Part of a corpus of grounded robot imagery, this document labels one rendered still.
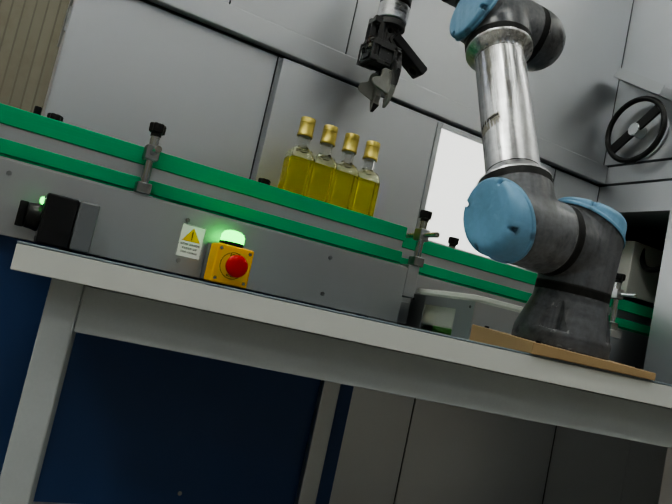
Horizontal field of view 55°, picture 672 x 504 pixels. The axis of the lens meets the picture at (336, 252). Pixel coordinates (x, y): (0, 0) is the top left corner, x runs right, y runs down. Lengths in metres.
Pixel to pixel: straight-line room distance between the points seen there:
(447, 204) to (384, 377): 0.97
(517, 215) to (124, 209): 0.66
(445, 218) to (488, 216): 0.85
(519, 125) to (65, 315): 0.72
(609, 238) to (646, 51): 1.37
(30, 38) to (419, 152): 3.60
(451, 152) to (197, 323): 1.13
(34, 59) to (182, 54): 3.38
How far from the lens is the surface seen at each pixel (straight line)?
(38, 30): 4.98
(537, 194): 0.99
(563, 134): 2.18
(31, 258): 0.86
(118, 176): 1.22
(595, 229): 1.06
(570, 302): 1.05
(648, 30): 2.42
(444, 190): 1.83
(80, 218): 1.11
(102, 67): 1.55
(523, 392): 1.02
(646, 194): 2.17
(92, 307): 0.89
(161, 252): 1.21
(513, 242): 0.96
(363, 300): 1.37
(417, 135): 1.79
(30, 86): 4.87
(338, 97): 1.68
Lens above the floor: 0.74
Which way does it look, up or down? 5 degrees up
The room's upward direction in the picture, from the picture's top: 12 degrees clockwise
